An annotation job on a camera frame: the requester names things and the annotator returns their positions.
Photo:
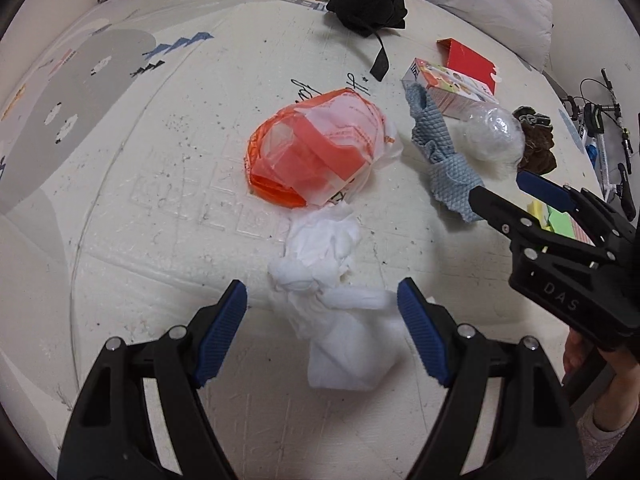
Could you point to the white tissue paper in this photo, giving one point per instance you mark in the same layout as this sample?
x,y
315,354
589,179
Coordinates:
x,y
330,260

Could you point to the red paper envelope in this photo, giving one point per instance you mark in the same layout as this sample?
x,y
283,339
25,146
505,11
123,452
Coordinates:
x,y
470,60

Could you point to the black fabric bag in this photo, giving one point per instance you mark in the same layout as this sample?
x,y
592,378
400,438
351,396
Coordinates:
x,y
365,2

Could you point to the yellow sticky note pad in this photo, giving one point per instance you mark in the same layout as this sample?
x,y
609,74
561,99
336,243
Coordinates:
x,y
537,210

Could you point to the printed play mat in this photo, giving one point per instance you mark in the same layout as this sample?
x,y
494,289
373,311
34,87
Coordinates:
x,y
115,50

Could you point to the printed milk carton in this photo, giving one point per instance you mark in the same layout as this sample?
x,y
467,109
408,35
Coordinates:
x,y
450,85

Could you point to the green sticky note pad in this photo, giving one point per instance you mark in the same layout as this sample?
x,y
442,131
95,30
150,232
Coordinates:
x,y
560,220

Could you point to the crumpled clear plastic wrap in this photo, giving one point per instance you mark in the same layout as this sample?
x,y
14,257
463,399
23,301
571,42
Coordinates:
x,y
492,135

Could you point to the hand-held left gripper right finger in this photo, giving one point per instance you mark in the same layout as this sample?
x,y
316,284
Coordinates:
x,y
420,330

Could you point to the grey textured cloth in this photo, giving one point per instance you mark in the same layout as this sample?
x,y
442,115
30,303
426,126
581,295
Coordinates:
x,y
432,130

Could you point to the pink checkered pad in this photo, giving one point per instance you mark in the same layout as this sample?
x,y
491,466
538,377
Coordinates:
x,y
582,235

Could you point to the white pillow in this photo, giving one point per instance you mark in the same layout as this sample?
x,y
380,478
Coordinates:
x,y
500,5

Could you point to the person's right hand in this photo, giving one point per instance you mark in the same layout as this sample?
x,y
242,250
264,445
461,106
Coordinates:
x,y
577,355

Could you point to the brown knitted cloth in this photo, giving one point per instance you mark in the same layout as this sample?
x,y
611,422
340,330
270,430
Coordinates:
x,y
540,145

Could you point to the white bicycle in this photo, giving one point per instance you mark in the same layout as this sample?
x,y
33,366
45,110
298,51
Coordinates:
x,y
602,150

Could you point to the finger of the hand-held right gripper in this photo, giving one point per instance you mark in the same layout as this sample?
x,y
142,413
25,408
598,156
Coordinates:
x,y
545,190
500,210

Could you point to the person's right forearm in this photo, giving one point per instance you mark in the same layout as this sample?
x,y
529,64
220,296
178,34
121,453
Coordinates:
x,y
617,385

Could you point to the orange and white plastic bag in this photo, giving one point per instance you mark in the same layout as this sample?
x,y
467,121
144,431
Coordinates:
x,y
300,160

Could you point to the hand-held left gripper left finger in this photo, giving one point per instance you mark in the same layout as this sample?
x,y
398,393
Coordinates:
x,y
222,330

